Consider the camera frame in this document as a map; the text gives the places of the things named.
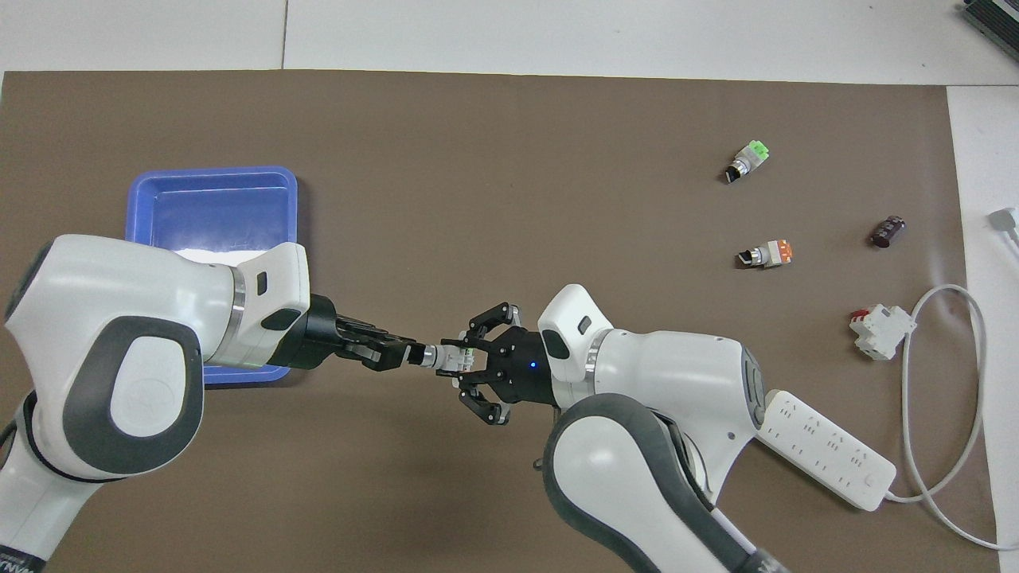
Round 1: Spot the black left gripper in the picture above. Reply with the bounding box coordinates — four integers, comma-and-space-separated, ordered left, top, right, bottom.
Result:
275, 294, 416, 374

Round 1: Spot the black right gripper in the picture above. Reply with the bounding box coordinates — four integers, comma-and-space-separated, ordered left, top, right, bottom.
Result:
440, 302, 560, 427

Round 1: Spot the green selector switch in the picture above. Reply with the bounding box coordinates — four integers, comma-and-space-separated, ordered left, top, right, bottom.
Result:
406, 342, 478, 376
724, 140, 771, 185

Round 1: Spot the brown table mat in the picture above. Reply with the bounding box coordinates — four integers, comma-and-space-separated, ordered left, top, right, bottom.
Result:
0, 70, 1000, 573

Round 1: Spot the blue plastic tray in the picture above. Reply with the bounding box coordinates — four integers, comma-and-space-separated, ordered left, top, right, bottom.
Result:
125, 166, 299, 388

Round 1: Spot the white power strip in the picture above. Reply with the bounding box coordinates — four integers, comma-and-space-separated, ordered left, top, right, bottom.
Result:
755, 390, 897, 512

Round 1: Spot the white red circuit breaker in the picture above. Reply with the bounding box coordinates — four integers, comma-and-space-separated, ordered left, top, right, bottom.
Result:
849, 305, 918, 361

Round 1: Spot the dark brown terminal block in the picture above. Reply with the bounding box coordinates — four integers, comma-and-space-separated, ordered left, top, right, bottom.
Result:
870, 215, 908, 248

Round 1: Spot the grey metal device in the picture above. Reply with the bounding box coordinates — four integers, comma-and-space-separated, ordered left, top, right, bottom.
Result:
959, 0, 1019, 63

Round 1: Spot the orange selector switch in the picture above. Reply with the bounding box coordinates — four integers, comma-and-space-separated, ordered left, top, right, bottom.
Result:
736, 239, 794, 270

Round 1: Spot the white power cable with plug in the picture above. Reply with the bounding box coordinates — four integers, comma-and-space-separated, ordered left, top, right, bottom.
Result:
884, 209, 1019, 552

